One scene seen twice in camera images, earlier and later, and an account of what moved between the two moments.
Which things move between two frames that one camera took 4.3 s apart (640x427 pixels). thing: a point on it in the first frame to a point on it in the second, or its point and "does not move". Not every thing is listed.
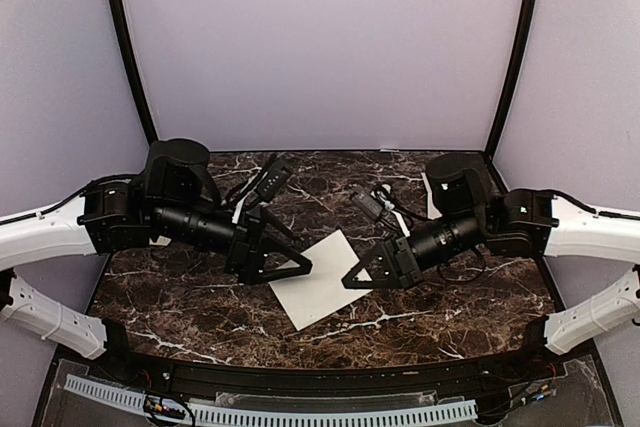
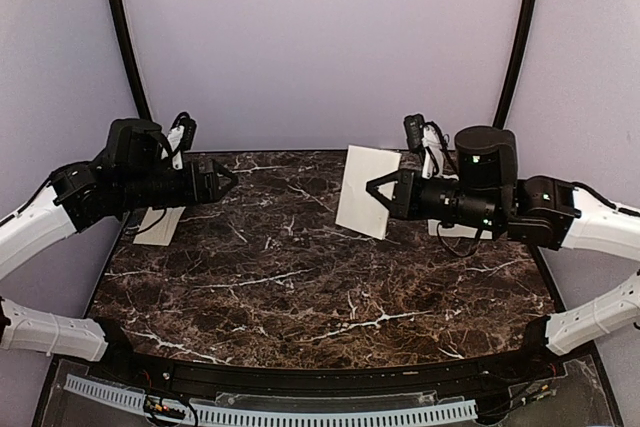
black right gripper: (397, 277) to (404, 205)
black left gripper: (247, 261) to (207, 191)
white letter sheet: (309, 297) to (359, 208)
